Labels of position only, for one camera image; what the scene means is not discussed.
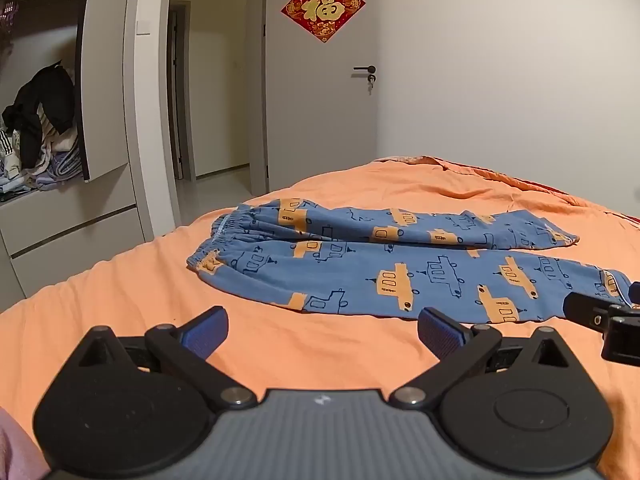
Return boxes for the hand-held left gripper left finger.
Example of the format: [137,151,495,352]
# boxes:
[75,306,258,408]

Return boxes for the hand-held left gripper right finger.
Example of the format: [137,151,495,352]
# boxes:
[390,306,581,409]

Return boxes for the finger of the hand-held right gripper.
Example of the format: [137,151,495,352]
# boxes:
[562,291,623,334]

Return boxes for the blue pants with orange print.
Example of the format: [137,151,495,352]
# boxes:
[186,198,638,324]

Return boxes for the orange bed sheet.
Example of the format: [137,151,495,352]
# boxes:
[0,155,640,480]

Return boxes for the pink cloth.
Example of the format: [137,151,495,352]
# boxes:
[0,406,52,480]

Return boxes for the white wardrobe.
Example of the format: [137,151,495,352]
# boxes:
[0,0,177,306]

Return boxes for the white door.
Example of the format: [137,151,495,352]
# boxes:
[264,0,379,196]

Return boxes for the pile of clothes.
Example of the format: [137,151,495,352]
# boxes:
[0,60,83,198]

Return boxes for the red diamond door decoration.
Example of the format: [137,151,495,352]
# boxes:
[280,0,368,44]

